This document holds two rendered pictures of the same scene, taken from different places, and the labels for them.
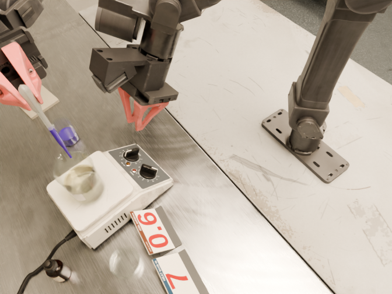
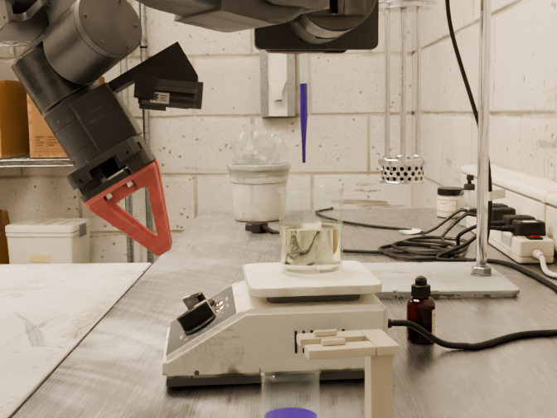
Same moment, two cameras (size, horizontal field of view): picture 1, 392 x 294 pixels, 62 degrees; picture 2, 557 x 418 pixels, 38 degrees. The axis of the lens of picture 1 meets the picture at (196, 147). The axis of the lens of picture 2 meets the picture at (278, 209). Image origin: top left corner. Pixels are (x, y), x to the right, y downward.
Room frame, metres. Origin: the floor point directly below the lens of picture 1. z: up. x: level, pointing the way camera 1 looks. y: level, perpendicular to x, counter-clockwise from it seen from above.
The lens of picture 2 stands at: (0.94, 0.59, 1.14)
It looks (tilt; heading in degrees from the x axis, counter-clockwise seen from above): 7 degrees down; 213
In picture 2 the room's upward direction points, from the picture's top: 1 degrees counter-clockwise
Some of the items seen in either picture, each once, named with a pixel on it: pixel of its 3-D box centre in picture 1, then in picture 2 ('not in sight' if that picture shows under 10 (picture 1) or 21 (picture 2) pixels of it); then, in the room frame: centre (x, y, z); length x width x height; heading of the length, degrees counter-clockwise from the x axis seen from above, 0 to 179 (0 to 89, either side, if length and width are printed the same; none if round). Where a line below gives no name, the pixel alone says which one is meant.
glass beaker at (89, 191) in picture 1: (81, 179); (311, 232); (0.28, 0.20, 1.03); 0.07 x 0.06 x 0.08; 37
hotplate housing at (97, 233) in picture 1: (108, 190); (282, 323); (0.30, 0.18, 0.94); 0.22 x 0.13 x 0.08; 128
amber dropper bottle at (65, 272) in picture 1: (55, 268); (420, 308); (0.17, 0.26, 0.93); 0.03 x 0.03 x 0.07
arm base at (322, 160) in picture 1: (306, 133); not in sight; (0.40, -0.23, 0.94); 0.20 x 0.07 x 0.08; 32
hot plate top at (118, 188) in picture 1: (90, 188); (308, 277); (0.29, 0.20, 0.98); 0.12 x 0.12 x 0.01; 38
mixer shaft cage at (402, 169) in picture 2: not in sight; (403, 91); (-0.09, 0.12, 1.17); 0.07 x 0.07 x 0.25
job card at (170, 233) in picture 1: (155, 228); not in sight; (0.23, 0.09, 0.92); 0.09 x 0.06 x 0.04; 25
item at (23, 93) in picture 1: (28, 100); not in sight; (0.28, 0.19, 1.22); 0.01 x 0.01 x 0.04; 38
